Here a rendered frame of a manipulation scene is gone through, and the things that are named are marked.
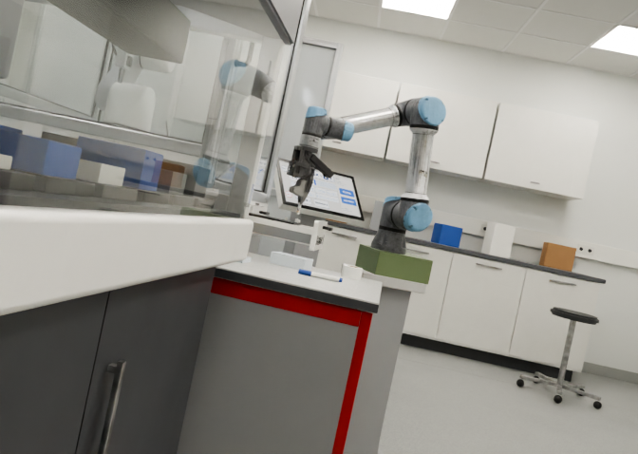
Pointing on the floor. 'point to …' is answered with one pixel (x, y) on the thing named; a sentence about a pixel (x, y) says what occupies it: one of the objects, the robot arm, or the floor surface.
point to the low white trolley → (277, 361)
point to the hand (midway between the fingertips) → (302, 201)
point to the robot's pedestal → (379, 364)
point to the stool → (566, 358)
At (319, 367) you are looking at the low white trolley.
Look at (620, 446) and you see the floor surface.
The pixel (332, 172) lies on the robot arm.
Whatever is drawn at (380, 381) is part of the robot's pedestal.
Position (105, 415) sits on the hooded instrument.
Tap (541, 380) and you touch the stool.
